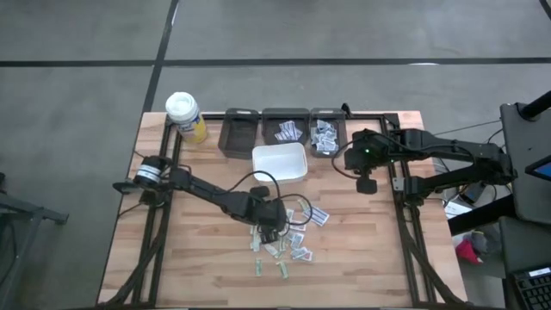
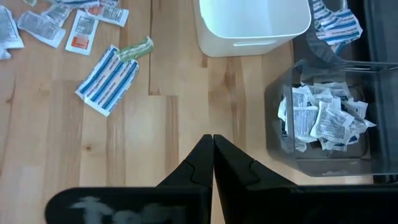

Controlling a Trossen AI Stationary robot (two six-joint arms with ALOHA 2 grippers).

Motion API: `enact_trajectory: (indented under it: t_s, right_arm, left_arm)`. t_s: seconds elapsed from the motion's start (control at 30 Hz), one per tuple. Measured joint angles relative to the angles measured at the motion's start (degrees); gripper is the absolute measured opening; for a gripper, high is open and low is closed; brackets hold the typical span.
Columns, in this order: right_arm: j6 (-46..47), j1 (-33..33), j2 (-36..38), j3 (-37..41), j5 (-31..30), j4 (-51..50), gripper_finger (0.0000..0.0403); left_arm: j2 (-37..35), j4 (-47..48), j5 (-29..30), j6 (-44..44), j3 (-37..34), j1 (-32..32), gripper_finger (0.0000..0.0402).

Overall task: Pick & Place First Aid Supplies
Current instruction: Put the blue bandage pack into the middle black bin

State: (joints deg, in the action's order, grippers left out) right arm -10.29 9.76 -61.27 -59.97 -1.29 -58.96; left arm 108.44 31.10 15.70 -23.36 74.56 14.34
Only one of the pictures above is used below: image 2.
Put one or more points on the white printed first-aid packet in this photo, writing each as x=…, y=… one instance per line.
x=300, y=98
x=339, y=29
x=7, y=31
x=354, y=140
x=321, y=11
x=332, y=123
x=40, y=28

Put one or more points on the green print bandage packet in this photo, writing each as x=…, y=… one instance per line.
x=135, y=49
x=29, y=1

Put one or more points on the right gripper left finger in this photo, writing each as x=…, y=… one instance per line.
x=140, y=205

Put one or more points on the blue stripe bandage packet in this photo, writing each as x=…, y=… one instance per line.
x=77, y=2

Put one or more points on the white plastic bin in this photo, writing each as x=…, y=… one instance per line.
x=248, y=21

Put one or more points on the blue print bandage packet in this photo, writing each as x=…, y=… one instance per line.
x=107, y=81

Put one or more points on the wide grey plastic bin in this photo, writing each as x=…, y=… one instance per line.
x=317, y=54

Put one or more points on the black three-compartment tray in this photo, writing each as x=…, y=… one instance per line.
x=273, y=146

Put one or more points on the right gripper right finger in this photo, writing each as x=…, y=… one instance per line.
x=280, y=205

